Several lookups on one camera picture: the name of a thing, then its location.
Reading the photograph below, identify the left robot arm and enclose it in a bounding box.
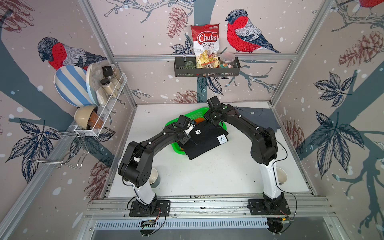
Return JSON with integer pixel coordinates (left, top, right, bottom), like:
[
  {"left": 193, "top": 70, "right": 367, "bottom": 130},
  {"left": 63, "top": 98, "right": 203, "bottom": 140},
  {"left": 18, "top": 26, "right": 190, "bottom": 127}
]
[{"left": 118, "top": 115, "right": 196, "bottom": 207}]

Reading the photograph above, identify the clear jar with lid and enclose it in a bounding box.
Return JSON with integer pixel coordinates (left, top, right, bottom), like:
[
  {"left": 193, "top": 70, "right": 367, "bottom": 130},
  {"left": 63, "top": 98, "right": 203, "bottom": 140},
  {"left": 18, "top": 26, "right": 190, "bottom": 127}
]
[{"left": 219, "top": 52, "right": 236, "bottom": 68}]

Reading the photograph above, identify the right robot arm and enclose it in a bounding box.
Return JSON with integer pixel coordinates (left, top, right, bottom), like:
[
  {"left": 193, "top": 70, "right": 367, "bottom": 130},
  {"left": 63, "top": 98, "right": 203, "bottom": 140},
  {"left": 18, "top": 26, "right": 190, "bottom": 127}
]
[{"left": 204, "top": 97, "right": 285, "bottom": 206}]

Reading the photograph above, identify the black wall shelf basket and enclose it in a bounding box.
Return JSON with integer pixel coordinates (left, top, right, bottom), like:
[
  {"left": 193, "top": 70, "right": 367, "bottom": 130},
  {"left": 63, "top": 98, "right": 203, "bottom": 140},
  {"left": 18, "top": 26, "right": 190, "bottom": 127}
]
[{"left": 174, "top": 57, "right": 241, "bottom": 77}]

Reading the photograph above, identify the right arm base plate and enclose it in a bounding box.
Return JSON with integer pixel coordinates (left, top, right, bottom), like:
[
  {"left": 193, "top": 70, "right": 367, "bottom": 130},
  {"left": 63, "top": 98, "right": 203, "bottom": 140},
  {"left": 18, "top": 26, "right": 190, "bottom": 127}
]
[{"left": 247, "top": 193, "right": 291, "bottom": 216}]

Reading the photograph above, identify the left cream mug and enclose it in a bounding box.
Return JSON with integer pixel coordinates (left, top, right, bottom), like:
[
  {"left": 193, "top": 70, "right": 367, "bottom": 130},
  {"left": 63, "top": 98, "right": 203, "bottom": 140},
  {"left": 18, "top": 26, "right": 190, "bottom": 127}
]
[{"left": 149, "top": 168, "right": 161, "bottom": 188}]

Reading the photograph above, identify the grey t-shirt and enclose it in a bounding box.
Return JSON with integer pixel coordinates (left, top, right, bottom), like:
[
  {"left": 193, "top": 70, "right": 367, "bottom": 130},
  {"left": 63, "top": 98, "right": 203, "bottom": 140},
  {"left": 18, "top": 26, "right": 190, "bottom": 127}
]
[{"left": 236, "top": 107, "right": 281, "bottom": 133}]

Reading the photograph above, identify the black t-shirt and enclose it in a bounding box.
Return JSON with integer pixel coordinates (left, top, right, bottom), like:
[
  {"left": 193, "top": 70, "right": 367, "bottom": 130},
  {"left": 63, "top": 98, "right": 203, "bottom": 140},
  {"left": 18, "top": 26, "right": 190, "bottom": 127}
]
[{"left": 178, "top": 120, "right": 229, "bottom": 160}]

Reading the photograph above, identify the orange t-shirt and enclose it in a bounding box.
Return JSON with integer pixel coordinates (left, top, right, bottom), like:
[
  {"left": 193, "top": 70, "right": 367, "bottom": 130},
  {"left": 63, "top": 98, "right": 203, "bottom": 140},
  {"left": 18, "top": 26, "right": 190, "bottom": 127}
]
[{"left": 195, "top": 118, "right": 205, "bottom": 124}]

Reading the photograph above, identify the beige bowl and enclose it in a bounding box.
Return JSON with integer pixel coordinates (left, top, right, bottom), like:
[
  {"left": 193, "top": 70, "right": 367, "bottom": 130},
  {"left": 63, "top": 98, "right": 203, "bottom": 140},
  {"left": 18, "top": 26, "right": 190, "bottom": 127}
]
[{"left": 74, "top": 105, "right": 98, "bottom": 130}]

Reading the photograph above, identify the white plate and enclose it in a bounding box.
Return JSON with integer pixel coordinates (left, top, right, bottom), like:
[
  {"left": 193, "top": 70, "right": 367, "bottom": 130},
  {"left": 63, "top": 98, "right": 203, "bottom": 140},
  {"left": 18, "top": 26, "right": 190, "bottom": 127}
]
[{"left": 86, "top": 61, "right": 104, "bottom": 106}]

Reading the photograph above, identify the brown packet in rack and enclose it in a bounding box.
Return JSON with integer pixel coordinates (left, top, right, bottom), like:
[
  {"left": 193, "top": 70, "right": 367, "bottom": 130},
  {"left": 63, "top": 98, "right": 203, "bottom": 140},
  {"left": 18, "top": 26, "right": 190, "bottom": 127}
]
[{"left": 87, "top": 111, "right": 104, "bottom": 130}]

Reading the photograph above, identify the blue striped plate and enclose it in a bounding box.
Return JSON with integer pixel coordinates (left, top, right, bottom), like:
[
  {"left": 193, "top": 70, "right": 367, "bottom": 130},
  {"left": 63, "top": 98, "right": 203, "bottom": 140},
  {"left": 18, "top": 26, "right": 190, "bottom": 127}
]
[{"left": 54, "top": 66, "right": 93, "bottom": 108}]

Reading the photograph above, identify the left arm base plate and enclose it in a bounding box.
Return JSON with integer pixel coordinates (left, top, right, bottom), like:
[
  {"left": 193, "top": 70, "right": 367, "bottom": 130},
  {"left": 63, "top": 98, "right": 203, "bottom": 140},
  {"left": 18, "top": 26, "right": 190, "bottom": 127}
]
[{"left": 128, "top": 200, "right": 171, "bottom": 217}]

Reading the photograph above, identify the right lilac mug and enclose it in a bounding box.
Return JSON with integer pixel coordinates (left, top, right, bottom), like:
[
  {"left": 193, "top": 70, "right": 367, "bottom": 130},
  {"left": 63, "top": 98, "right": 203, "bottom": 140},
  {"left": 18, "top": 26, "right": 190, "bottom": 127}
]
[{"left": 276, "top": 168, "right": 288, "bottom": 185}]

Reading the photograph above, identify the green glass jar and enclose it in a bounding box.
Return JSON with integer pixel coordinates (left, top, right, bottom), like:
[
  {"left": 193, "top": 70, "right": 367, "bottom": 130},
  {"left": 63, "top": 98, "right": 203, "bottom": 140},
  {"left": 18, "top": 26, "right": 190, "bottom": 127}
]
[{"left": 184, "top": 61, "right": 196, "bottom": 69}]

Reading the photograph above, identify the green plastic basket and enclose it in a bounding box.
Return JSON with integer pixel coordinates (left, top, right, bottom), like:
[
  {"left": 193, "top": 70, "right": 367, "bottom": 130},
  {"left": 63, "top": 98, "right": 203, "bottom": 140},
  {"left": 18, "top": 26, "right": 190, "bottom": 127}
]
[{"left": 164, "top": 107, "right": 228, "bottom": 156}]

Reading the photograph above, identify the white wire rack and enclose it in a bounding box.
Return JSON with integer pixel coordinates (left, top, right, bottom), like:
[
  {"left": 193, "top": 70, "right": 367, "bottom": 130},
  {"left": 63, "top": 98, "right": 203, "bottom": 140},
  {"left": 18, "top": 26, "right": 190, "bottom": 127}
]
[{"left": 59, "top": 71, "right": 128, "bottom": 138}]

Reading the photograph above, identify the Chuba cassava chips bag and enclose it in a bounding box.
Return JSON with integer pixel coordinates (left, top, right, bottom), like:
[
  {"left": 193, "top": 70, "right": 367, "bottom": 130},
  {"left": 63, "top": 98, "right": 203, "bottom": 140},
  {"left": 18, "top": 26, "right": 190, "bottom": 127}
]
[{"left": 191, "top": 24, "right": 220, "bottom": 69}]

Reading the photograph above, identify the spice jar black lid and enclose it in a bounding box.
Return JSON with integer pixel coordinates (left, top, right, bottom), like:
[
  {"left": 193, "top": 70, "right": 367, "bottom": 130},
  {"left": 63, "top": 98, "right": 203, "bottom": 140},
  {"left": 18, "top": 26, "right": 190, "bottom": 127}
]
[{"left": 102, "top": 66, "right": 115, "bottom": 79}]

